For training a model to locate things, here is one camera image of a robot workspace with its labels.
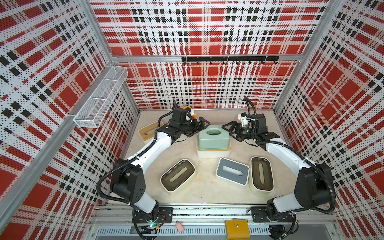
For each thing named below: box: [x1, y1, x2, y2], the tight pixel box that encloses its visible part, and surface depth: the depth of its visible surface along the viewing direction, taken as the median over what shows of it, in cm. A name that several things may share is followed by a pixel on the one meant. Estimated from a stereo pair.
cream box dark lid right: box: [249, 156, 275, 193], surface depth 83 cm
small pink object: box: [175, 222, 185, 233], surface depth 70 cm
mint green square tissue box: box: [198, 125, 231, 150], surface depth 86 cm
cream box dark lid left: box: [160, 158, 196, 193], surface depth 83 cm
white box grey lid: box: [215, 157, 250, 187], surface depth 86 cm
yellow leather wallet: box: [225, 218, 251, 240], surface depth 70 cm
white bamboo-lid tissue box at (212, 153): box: [196, 140, 232, 158], surface depth 90 cm
